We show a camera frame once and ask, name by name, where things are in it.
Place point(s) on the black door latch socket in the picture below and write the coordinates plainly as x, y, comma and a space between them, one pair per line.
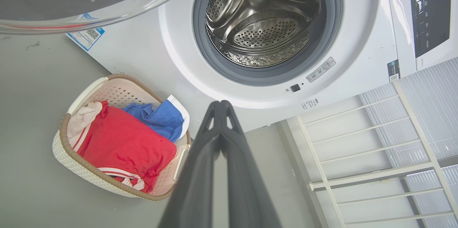
295, 88

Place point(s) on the white framed ribbed panel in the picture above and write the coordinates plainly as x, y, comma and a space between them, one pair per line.
429, 113

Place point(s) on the grey warning sticker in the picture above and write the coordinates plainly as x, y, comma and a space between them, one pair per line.
321, 69

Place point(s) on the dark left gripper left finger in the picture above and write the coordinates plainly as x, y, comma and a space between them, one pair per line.
195, 185

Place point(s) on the black QR code sticker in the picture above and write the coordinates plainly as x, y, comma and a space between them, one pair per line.
393, 70

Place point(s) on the steel perforated washing drum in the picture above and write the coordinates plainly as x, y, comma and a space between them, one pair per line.
264, 31

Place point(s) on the black round washer door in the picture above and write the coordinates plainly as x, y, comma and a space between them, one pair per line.
53, 2

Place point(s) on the black control panel display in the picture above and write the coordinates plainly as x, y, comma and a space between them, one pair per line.
431, 20

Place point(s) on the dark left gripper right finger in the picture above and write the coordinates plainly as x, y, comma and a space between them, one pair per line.
247, 192

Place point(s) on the cream white garment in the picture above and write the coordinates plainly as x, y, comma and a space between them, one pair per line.
84, 119

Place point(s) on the red garment with white stripes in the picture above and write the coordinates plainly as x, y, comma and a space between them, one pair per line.
125, 145

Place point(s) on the blue garment with white trim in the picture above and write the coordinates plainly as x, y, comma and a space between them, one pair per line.
164, 119

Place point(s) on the blue energy label sticker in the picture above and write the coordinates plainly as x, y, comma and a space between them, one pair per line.
84, 39

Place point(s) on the white front-loading washing machine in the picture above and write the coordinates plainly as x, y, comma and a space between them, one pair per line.
357, 24

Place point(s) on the cream plastic laundry basket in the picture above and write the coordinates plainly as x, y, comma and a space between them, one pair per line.
118, 92

